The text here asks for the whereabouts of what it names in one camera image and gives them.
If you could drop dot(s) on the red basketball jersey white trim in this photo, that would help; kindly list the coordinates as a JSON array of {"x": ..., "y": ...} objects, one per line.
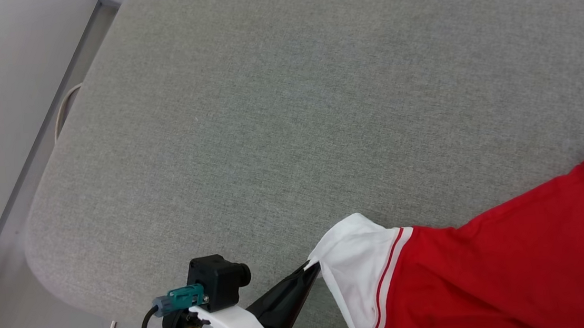
[{"x": 492, "y": 273}]

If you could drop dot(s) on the grey baseboard strip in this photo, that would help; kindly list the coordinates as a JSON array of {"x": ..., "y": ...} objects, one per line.
[{"x": 36, "y": 154}]

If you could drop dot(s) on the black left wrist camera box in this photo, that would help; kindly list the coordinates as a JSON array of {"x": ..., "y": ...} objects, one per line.
[{"x": 217, "y": 281}]

